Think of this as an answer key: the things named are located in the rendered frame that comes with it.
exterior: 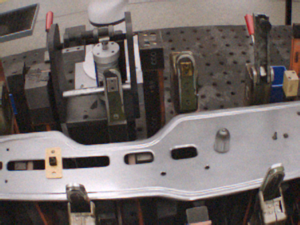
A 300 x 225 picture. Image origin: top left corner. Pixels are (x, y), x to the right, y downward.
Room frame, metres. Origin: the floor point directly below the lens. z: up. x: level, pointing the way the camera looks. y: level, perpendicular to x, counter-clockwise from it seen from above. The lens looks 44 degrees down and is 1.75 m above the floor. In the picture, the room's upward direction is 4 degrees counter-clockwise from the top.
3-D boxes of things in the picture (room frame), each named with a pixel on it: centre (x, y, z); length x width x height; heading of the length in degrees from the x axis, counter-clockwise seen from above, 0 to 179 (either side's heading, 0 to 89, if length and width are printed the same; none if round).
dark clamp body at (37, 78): (0.84, 0.25, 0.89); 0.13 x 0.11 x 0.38; 3
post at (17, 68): (0.86, 0.31, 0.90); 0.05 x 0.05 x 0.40; 3
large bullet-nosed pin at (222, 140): (0.66, -0.14, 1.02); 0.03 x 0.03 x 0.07
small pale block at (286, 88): (0.80, -0.34, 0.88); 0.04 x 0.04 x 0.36; 3
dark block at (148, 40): (0.87, -0.01, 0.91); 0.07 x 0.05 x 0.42; 3
